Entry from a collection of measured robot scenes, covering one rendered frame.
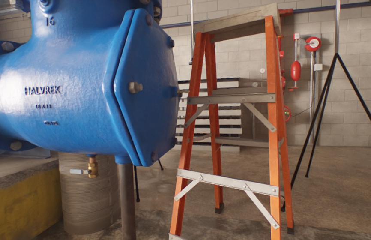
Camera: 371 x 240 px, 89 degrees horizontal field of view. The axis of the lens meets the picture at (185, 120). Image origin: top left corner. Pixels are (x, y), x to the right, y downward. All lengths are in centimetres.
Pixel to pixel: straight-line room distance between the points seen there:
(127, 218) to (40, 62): 69
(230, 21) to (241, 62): 312
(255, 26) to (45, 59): 89
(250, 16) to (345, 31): 375
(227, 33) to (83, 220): 138
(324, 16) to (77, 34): 422
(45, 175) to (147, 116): 108
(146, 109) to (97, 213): 97
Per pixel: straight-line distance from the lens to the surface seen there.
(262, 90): 102
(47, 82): 74
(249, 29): 108
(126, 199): 93
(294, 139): 419
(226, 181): 81
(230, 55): 407
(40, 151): 182
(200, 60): 99
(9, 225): 152
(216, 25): 97
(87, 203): 142
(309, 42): 415
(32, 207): 157
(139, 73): 60
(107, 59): 62
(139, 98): 59
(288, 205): 133
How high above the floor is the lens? 79
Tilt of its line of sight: 4 degrees down
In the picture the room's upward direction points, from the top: 1 degrees counter-clockwise
